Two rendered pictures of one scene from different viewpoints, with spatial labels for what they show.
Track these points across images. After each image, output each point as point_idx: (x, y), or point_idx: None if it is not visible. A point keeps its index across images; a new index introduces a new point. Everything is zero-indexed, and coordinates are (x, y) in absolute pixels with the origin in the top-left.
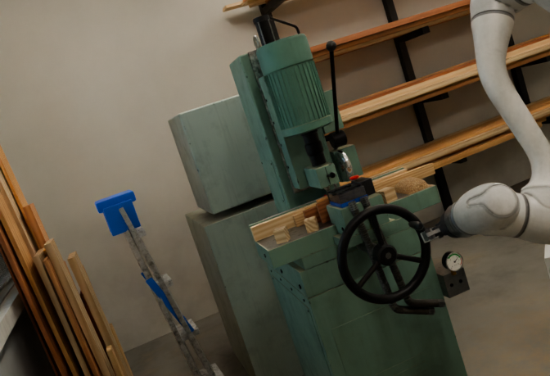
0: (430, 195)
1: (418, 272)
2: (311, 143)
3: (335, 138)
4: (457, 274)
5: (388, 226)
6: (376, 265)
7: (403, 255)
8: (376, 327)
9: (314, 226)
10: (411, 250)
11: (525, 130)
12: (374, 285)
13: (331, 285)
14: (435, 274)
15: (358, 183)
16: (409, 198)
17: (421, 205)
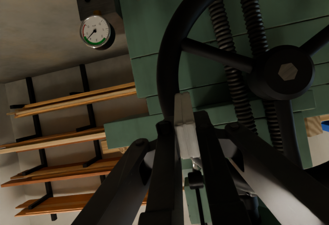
0: (119, 137)
1: (196, 15)
2: (254, 209)
3: (200, 184)
4: (92, 10)
5: (217, 117)
6: (313, 49)
7: (230, 64)
8: None
9: (311, 124)
10: None
11: None
12: (226, 16)
13: (301, 27)
14: (125, 17)
15: None
16: (151, 138)
17: (133, 125)
